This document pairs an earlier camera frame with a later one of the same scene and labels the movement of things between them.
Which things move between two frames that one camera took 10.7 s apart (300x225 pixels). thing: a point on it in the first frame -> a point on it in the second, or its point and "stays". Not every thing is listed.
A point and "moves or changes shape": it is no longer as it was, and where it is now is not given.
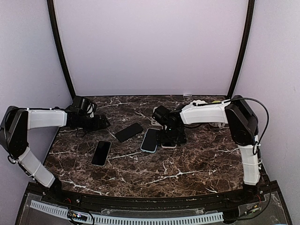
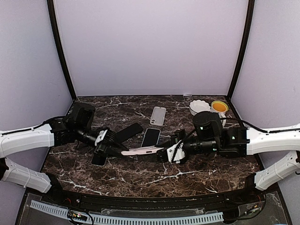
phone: [101, 153] stays
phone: [149, 144] stays
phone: [168, 145] moves or changes shape
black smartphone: [129, 132] stays
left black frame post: [53, 22] stays
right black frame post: [251, 13] stays
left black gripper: [97, 126] -> [102, 147]
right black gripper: [162, 138] -> [174, 139]
